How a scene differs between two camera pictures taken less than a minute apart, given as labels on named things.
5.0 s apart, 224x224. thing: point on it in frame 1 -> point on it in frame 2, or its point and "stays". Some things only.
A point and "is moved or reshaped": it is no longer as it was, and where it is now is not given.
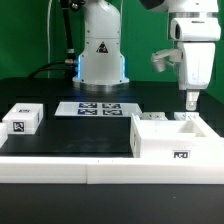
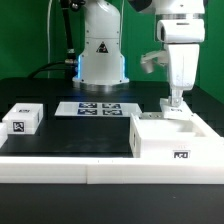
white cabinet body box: x=173 y=139 stays
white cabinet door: x=186 y=116 is moved or reshaped
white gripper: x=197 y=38 -> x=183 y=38
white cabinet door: x=156 y=116 stays
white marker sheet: x=97 y=108 stays
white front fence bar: x=109 y=170 stays
